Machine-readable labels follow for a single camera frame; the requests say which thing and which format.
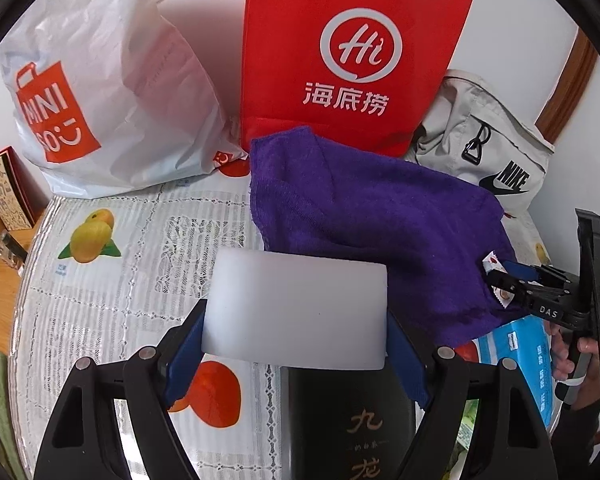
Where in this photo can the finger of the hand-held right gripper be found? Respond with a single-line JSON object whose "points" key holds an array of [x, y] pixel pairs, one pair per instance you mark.
{"points": [[510, 286], [520, 270]]}

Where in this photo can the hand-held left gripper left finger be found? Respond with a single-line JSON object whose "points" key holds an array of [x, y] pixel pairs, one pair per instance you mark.
{"points": [[185, 355]]}

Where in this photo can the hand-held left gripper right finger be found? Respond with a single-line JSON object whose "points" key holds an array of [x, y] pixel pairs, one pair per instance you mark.
{"points": [[405, 360]]}

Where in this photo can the small white candy wrapper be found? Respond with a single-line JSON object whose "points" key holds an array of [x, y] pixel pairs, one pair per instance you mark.
{"points": [[491, 260]]}

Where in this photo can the dark rectangular tin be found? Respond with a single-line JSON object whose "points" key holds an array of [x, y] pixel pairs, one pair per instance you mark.
{"points": [[350, 425]]}

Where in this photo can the purple towel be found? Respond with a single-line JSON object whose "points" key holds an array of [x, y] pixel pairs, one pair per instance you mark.
{"points": [[370, 210]]}

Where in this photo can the person's right forearm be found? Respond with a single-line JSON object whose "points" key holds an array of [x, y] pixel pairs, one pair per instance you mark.
{"points": [[580, 435]]}

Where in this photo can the person's right hand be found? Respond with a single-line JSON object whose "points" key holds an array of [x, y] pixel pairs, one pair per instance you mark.
{"points": [[560, 355]]}

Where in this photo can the blue tissue packet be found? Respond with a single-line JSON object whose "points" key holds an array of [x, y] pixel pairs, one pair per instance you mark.
{"points": [[520, 355]]}

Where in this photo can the fruit print lace tablecloth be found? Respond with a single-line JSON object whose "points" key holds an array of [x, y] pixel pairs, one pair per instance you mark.
{"points": [[130, 285]]}

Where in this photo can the grey fabric bag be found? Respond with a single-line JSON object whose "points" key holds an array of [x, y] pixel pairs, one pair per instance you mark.
{"points": [[460, 110]]}

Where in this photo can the wooden desk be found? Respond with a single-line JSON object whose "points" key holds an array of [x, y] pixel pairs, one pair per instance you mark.
{"points": [[0, 305]]}

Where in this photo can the green cloth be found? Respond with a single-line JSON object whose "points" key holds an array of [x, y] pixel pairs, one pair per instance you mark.
{"points": [[0, 410]]}

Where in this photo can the clear glass item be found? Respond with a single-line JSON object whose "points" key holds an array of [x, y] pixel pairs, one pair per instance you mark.
{"points": [[11, 247]]}

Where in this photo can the white plastic bag orange print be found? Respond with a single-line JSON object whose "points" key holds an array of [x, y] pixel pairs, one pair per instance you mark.
{"points": [[130, 85]]}

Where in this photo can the red shopping bag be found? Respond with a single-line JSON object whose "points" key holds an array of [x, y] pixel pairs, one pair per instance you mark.
{"points": [[290, 60]]}

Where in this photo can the wooden door frame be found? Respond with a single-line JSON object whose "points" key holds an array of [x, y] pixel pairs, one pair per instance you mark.
{"points": [[570, 85]]}

